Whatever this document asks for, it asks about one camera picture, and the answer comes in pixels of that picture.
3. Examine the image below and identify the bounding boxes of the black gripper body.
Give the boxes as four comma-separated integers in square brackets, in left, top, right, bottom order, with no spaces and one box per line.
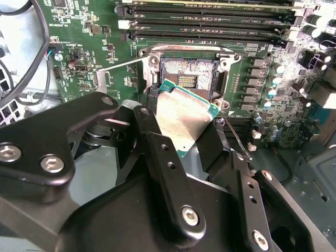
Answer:
[59,172,245,252]

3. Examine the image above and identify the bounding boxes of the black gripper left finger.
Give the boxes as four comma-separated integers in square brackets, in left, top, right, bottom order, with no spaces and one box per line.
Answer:
[0,86,207,246]

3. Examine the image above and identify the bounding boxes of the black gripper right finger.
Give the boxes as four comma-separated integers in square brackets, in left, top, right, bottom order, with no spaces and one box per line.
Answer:
[198,118,316,252]

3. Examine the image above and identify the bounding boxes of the silver CPU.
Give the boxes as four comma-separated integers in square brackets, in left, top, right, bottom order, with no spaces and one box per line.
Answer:
[155,78,221,159]

